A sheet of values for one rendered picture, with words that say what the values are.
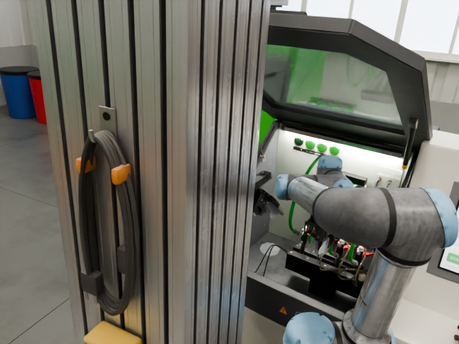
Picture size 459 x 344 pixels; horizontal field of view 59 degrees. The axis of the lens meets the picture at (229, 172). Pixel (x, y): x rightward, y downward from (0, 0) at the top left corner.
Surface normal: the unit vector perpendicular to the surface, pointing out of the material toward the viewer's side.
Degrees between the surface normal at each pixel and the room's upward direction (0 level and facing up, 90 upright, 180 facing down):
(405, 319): 0
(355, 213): 64
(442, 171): 76
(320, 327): 7
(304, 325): 7
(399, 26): 90
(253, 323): 90
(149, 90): 90
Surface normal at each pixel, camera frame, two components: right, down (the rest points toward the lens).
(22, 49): 0.89, 0.22
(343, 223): -0.72, 0.20
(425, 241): 0.07, 0.56
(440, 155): -0.54, 0.07
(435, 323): 0.05, -0.92
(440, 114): -0.45, 0.33
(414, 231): 0.08, 0.33
